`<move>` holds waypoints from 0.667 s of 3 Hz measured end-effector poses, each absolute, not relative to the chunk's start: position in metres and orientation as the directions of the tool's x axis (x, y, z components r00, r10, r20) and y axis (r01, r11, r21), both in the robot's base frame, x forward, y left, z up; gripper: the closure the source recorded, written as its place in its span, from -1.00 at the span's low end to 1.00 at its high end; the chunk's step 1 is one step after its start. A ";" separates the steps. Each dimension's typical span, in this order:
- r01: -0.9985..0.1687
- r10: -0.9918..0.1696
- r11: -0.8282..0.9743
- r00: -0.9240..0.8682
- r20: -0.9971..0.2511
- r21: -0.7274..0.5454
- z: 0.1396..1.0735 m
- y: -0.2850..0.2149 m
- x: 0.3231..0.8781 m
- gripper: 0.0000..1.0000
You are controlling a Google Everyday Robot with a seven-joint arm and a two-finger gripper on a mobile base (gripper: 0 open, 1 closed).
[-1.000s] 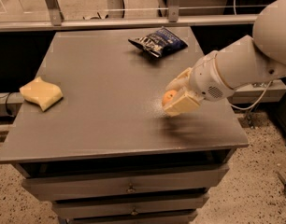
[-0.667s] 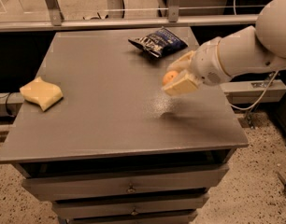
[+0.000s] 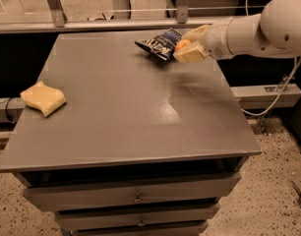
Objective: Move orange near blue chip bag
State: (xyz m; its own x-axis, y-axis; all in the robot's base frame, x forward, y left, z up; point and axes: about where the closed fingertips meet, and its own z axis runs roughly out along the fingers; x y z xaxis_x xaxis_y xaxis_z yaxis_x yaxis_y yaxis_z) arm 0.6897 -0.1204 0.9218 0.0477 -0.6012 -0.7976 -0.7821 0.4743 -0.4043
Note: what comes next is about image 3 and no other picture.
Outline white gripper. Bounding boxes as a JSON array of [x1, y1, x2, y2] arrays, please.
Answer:
[[173, 20, 233, 63]]

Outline orange fruit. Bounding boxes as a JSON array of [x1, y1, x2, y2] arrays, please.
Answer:
[[175, 39, 191, 52]]

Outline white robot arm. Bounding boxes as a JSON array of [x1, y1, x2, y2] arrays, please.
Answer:
[[173, 0, 301, 63]]

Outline blue chip bag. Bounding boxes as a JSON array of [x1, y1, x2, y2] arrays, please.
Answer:
[[135, 29, 182, 61]]

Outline grey drawer cabinet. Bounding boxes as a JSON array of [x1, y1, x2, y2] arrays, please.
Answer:
[[0, 28, 264, 236]]

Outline grey metal railing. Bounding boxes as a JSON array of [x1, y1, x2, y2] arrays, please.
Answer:
[[0, 0, 301, 35]]

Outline yellow sponge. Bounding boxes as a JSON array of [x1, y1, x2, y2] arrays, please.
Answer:
[[20, 81, 66, 117]]

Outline bottom drawer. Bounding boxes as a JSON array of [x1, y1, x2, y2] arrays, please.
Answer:
[[72, 220, 208, 236]]

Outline top drawer with knob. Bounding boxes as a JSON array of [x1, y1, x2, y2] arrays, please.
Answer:
[[24, 172, 241, 211]]

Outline drawer with knob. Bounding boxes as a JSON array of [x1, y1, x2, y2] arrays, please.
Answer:
[[24, 172, 241, 211], [55, 203, 220, 230]]

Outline middle drawer with knob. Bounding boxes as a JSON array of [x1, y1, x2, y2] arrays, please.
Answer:
[[55, 203, 220, 230]]

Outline white cable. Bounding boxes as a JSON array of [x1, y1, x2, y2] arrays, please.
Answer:
[[240, 56, 301, 118]]

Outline black cable on left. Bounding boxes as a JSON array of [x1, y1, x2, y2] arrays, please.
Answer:
[[4, 97, 16, 124]]

